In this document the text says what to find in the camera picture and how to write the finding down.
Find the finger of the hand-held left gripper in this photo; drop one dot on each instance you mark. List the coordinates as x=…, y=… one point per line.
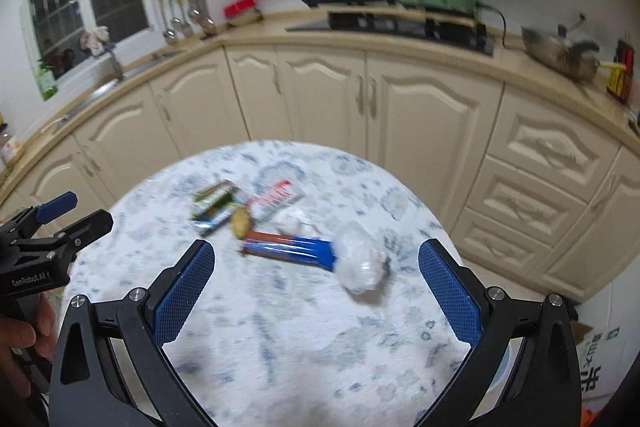
x=57, y=206
x=90, y=227

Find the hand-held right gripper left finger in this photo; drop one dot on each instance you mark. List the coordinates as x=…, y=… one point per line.
x=185, y=292

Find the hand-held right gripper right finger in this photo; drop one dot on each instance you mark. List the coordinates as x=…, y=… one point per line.
x=452, y=292

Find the blue brown biscuit packet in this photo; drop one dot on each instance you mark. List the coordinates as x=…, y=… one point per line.
x=285, y=249

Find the person's left hand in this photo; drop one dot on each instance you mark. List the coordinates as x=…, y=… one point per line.
x=30, y=337

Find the condiment jar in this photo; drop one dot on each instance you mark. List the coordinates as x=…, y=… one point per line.
x=12, y=149

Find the dark foil packet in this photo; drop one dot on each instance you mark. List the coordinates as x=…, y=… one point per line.
x=215, y=214

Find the yellow brown snack packet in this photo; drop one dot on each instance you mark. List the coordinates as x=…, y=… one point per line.
x=241, y=223

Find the crumpled clear plastic bag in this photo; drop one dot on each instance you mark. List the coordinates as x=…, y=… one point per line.
x=361, y=257

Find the green bottle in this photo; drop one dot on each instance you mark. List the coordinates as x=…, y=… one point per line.
x=47, y=84

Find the white blue patterned tablecloth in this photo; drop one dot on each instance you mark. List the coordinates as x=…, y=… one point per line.
x=300, y=347

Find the red white wrapper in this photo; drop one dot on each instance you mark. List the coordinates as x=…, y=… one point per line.
x=275, y=199

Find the steel faucet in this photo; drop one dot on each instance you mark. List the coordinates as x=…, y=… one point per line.
x=116, y=64

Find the white printed box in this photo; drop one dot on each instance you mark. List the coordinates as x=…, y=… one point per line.
x=602, y=362

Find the pink cloth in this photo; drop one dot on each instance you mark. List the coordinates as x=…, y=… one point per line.
x=95, y=39

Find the cream kitchen cabinets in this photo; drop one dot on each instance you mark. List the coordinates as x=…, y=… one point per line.
x=425, y=117

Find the orange plastic bag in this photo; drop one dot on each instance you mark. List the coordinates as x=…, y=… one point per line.
x=590, y=418

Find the hanging steel utensils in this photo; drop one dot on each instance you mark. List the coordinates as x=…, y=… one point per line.
x=185, y=7

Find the steel wok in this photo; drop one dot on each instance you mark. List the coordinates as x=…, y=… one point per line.
x=555, y=52

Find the red container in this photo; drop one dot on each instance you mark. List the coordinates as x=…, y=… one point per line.
x=240, y=8

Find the black gas stove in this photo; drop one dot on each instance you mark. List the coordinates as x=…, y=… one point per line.
x=400, y=27

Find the dark sauce bottle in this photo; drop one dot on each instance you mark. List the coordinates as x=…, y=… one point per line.
x=620, y=74

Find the black tray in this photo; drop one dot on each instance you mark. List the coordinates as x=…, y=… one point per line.
x=350, y=0

